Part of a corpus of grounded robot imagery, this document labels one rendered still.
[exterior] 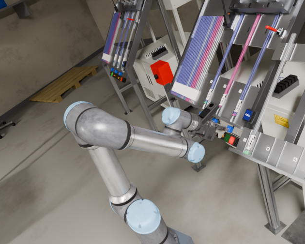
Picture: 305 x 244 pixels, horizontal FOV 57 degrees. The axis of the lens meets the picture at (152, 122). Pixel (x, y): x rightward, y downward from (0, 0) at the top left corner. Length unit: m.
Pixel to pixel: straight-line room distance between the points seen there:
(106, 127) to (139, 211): 0.38
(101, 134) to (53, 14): 5.33
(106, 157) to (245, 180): 1.29
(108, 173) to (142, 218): 0.20
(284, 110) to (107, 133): 1.03
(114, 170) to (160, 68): 1.24
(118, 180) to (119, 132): 0.28
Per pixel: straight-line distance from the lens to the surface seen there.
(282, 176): 1.66
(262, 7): 1.46
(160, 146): 0.96
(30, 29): 5.82
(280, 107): 1.62
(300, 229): 1.83
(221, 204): 2.00
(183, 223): 1.98
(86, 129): 0.85
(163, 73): 2.16
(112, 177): 1.06
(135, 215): 1.07
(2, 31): 5.62
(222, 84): 1.51
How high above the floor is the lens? 1.53
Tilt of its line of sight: 30 degrees down
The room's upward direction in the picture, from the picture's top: 24 degrees counter-clockwise
